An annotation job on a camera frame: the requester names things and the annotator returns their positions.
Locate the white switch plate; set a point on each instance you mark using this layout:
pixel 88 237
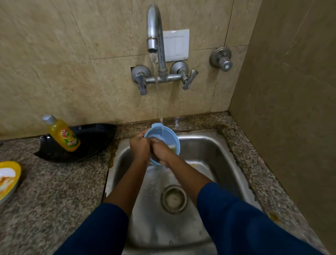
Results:
pixel 178 44

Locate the yellow rimmed plate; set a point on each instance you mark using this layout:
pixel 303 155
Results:
pixel 15 170

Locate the yellow dish soap bottle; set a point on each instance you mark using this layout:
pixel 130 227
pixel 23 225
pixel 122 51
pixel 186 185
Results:
pixel 63 134

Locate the steel wall valve knob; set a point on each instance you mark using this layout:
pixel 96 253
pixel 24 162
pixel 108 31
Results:
pixel 221 58

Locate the person's right hand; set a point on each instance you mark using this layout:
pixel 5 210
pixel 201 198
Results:
pixel 161 152

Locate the stainless steel sink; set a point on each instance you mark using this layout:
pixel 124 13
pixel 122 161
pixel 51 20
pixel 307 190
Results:
pixel 152 226

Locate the steel sink drain strainer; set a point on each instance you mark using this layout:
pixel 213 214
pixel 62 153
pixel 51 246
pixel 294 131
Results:
pixel 173 199

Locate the black leaf-shaped tray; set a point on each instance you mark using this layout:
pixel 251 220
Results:
pixel 97 139

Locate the person's right forearm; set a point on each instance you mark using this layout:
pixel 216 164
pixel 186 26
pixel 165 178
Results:
pixel 236 218

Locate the person's left hand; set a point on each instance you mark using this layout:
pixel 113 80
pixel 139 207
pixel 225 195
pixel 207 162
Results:
pixel 139 148

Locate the steel wall faucet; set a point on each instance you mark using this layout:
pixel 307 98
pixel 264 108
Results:
pixel 155 23

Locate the blue plastic bowl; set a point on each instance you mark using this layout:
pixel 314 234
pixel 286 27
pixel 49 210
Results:
pixel 168 135

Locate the person's left forearm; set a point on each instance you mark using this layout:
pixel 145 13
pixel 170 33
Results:
pixel 105 220

